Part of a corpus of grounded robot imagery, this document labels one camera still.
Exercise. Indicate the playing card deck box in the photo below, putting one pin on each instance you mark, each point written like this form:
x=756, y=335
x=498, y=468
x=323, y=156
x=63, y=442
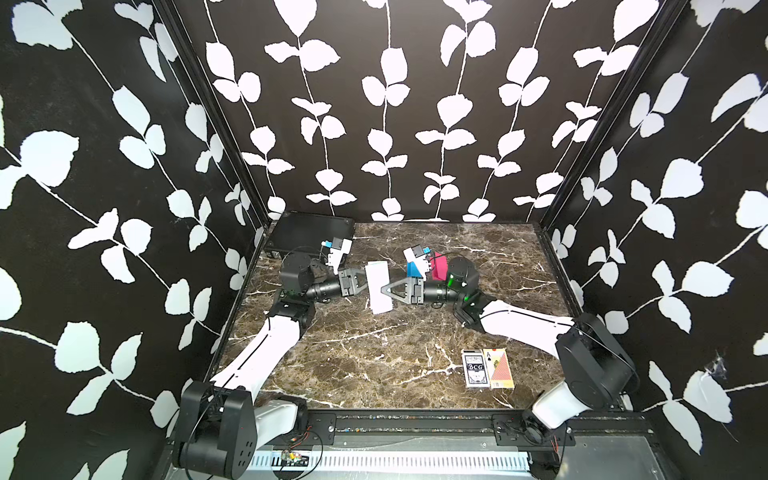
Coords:
x=475, y=370

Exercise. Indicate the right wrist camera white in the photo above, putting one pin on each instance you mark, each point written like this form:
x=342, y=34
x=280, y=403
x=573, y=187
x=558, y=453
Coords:
x=421, y=255

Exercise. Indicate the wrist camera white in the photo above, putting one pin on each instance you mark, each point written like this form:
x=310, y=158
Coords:
x=337, y=250
x=421, y=255

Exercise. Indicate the black front rail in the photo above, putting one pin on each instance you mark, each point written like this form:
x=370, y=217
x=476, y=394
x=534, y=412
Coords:
x=504, y=427

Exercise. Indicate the red playing card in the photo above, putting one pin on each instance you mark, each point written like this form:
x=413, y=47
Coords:
x=497, y=365

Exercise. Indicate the blue square paper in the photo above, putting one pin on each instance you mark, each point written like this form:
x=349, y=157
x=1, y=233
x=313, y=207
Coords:
x=414, y=270

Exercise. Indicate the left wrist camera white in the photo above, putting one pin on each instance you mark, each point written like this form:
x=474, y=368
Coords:
x=337, y=250

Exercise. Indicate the small circuit board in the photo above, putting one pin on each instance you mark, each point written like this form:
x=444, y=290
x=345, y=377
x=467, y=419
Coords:
x=291, y=459

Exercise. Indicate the white slotted cable duct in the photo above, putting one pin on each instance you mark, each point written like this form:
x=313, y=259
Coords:
x=430, y=462

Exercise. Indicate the white square paper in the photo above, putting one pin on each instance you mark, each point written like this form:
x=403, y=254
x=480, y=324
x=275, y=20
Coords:
x=377, y=276

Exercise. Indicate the black case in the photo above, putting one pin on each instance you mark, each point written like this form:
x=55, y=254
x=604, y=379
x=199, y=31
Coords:
x=307, y=233

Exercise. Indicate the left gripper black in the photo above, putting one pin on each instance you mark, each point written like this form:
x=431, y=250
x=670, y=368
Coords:
x=348, y=284

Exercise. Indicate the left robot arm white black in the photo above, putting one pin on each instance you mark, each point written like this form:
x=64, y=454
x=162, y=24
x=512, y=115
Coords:
x=219, y=428

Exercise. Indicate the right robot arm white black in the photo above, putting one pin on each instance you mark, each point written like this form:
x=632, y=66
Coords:
x=597, y=370

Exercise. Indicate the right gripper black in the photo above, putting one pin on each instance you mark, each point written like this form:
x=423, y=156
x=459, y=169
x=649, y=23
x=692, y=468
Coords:
x=415, y=293

